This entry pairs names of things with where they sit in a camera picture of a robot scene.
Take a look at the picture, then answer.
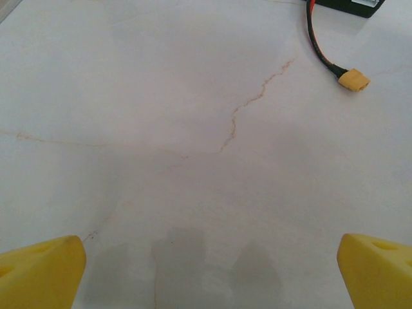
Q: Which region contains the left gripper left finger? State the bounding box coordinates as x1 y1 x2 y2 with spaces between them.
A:
0 234 88 309

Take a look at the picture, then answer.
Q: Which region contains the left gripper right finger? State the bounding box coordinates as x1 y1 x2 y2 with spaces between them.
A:
336 233 412 309

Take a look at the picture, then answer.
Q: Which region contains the small black orange card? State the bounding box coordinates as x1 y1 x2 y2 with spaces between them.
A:
314 0 387 19

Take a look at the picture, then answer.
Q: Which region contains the red-black cable with yellow plug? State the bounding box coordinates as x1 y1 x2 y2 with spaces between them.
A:
304 0 371 94

